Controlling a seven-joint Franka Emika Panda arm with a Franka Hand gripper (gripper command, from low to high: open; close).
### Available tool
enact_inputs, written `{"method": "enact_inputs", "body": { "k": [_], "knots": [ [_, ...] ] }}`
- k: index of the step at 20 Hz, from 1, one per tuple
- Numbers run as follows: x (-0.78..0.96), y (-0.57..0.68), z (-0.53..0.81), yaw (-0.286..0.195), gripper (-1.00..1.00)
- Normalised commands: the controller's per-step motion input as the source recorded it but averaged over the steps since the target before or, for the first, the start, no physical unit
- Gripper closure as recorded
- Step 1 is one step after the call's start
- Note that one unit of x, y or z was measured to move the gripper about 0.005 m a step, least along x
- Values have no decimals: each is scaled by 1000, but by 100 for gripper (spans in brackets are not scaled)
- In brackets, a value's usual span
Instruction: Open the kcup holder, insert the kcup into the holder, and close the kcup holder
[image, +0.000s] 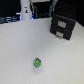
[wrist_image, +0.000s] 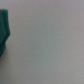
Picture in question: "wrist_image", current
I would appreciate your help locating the green kcup pod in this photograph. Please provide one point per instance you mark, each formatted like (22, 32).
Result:
(4, 29)

